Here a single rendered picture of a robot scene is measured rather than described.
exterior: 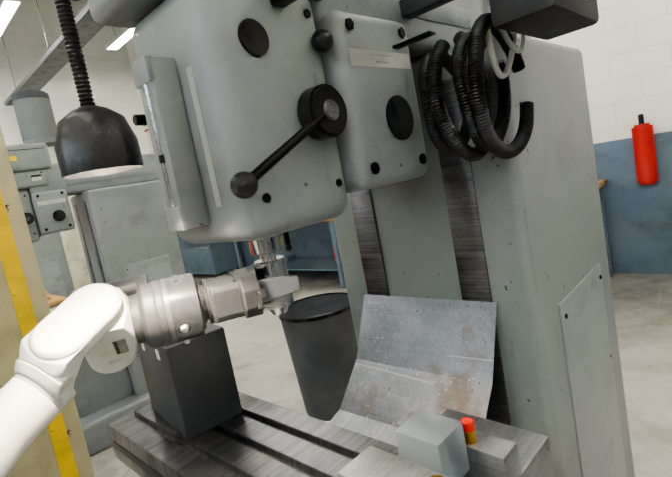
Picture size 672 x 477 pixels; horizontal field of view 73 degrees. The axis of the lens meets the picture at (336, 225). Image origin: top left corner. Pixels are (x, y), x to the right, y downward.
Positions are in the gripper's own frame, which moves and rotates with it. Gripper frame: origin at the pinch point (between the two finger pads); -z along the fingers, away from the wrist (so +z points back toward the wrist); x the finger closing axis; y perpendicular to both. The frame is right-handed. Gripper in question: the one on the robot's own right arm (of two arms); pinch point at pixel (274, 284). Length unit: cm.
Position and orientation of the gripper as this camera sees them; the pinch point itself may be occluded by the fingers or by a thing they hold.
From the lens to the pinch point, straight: 68.1
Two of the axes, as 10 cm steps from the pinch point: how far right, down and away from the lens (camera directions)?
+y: 1.7, 9.8, 1.1
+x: -3.7, -0.4, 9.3
